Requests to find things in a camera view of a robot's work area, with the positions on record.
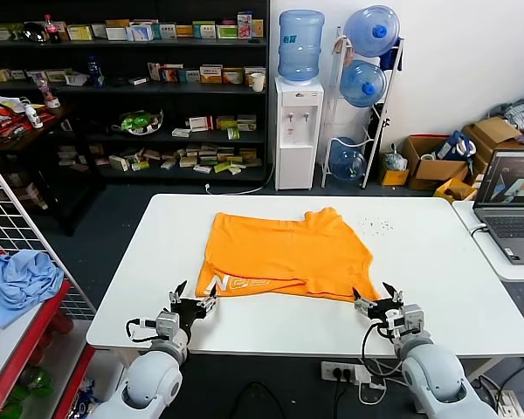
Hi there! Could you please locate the green bottle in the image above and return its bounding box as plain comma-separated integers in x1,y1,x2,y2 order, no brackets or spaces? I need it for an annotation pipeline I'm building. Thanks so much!
19,366,53,398

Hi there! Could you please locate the orange t-shirt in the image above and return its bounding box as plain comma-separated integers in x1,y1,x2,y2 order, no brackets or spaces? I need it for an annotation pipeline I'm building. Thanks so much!
195,207,382,303

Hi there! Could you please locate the yellow white flat box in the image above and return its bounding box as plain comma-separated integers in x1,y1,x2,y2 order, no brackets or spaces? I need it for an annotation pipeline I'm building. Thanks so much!
65,24,93,42

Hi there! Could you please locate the large white table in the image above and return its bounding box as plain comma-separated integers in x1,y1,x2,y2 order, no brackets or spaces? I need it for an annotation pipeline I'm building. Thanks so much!
86,193,524,360

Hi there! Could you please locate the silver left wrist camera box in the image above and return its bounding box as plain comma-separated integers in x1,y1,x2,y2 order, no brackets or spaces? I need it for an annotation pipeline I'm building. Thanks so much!
155,309,181,340

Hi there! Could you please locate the white floor cable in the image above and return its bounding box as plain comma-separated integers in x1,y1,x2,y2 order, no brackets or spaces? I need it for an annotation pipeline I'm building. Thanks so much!
203,163,275,196

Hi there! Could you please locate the beige hanging cloth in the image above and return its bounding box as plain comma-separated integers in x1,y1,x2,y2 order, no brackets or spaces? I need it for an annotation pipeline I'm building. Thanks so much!
336,37,355,62

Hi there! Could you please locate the stack of pink boxes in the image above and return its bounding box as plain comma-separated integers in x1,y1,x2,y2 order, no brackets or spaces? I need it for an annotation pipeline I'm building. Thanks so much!
6,172,49,210

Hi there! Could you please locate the pink plastic bottle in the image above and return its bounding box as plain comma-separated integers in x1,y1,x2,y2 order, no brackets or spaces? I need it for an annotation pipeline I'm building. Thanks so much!
35,72,60,109

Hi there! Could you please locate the orange white box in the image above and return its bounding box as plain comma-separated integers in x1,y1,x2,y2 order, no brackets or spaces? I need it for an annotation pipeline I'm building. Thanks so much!
159,65,184,83

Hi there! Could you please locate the bowl of green snack bags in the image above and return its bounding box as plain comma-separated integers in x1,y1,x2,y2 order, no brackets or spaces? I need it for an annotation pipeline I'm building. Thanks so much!
112,108,165,136

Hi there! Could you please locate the white water dispenser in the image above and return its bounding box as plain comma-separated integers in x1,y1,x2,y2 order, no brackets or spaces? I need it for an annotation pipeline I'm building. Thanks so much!
273,76,324,192

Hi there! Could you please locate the teal white box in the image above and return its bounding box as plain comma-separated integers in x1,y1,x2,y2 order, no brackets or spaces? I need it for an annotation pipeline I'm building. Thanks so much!
151,23,178,40

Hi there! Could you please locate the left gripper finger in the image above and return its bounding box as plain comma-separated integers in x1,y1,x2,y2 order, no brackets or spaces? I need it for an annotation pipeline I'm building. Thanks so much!
196,293,220,313
169,279,188,305

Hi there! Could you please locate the large brown cardboard box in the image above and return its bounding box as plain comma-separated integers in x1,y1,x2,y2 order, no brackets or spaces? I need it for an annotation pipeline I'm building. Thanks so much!
462,116,524,184

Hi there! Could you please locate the light blue crumpled cloth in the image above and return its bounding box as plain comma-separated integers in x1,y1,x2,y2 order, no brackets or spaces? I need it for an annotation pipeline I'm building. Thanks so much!
0,250,66,329

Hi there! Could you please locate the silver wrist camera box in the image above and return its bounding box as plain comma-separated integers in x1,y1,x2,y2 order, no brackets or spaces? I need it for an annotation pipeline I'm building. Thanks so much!
400,304,425,336
155,309,181,340

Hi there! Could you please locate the shiny black helmet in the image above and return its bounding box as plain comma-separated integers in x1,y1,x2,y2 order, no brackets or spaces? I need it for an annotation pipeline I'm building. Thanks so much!
22,22,49,44

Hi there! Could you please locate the tall pink blue box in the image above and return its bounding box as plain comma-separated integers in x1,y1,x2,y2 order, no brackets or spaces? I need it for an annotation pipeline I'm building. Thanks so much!
237,11,253,40

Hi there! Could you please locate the black shelf unit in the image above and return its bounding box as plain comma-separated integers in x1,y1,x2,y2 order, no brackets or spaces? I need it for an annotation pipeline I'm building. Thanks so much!
0,0,272,187

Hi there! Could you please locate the white wire grid panel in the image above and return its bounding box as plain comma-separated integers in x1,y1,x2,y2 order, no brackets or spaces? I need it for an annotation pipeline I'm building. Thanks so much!
0,148,98,324

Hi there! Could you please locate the clear plastic bag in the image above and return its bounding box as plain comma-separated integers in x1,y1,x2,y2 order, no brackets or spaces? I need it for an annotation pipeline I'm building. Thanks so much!
383,143,408,172

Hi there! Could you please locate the red metal cart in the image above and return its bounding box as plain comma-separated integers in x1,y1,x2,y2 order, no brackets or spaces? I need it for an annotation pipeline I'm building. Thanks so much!
0,251,97,419

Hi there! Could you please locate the blue water jug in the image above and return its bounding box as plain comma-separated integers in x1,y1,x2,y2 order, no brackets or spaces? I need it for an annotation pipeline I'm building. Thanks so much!
342,4,401,58
277,10,326,86
339,59,387,109
329,136,368,182

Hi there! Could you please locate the blue white snack bag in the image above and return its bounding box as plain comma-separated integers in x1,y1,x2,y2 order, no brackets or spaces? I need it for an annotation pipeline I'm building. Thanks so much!
69,377,110,419

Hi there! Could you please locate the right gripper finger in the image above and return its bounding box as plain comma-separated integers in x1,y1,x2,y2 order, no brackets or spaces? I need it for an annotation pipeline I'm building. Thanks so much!
383,282,406,305
352,286,375,313

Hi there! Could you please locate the white metal jug rack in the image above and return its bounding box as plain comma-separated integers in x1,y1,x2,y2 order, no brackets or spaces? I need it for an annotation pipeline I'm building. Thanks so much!
321,25,406,189

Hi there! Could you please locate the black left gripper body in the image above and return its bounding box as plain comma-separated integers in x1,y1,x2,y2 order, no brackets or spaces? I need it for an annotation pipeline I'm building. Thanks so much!
169,298,218,328

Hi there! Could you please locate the pile of small medicine boxes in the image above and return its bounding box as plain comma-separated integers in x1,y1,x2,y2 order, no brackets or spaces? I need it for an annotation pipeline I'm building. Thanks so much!
108,146,263,175

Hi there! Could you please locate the small white side table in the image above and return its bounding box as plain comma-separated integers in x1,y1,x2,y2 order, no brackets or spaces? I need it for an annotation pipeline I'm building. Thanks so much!
452,199,524,283

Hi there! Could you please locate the white power strip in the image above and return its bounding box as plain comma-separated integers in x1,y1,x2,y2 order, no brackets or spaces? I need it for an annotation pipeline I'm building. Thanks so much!
321,361,370,385
495,389,524,419

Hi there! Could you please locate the blue plastic bottle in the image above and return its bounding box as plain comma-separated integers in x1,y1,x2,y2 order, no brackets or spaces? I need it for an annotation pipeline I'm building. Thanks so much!
86,55,104,88

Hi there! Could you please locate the grey laptop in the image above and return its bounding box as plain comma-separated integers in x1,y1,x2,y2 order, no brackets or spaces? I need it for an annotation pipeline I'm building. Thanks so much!
472,149,524,265

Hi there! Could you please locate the open brown cardboard box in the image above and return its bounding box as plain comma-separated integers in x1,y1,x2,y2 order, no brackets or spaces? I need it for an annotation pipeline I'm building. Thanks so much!
403,134,468,191

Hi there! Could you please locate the grey clothes pile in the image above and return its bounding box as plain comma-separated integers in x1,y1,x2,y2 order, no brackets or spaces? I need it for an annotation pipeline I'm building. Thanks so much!
488,94,524,148

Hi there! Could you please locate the pale yellow box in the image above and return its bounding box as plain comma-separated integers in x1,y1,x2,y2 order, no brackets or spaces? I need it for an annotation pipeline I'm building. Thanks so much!
243,66,266,86

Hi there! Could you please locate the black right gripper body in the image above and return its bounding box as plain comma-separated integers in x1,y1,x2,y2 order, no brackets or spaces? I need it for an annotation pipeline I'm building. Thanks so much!
365,298,403,336

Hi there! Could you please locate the cola bottle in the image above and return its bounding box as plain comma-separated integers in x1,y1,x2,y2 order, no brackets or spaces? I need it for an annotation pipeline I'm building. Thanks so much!
43,14,64,45

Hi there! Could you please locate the dark blue hanging cloth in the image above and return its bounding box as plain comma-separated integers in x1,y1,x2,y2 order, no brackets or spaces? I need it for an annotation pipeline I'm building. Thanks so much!
382,38,405,73

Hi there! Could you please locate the black floor cable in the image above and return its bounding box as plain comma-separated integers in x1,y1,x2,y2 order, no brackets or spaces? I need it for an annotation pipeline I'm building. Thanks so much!
229,381,292,419

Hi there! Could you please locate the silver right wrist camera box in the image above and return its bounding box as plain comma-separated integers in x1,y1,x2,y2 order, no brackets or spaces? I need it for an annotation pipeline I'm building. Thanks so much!
400,304,425,336

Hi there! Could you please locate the black tripod stand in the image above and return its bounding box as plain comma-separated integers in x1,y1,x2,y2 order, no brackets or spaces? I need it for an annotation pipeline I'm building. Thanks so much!
372,103,392,152

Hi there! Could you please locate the stack of brown boxes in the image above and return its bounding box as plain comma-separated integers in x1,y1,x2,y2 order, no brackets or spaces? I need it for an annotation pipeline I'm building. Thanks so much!
55,143,111,169

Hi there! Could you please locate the white box yellow lid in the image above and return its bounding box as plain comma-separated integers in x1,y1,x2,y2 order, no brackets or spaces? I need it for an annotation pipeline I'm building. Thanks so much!
104,19,132,42

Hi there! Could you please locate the pile of snack packets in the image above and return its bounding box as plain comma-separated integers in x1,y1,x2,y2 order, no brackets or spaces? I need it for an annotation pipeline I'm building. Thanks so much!
0,93,53,141

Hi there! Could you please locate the flat yellow cardboard box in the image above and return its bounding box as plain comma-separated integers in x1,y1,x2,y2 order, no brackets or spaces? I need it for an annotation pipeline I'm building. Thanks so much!
434,177,479,204

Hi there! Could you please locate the yellow white medicine box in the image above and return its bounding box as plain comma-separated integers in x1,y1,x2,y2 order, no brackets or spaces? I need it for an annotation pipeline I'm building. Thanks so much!
199,65,224,85

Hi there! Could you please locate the small yellow box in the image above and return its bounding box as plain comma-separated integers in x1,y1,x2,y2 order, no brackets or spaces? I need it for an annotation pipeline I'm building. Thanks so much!
383,168,410,188

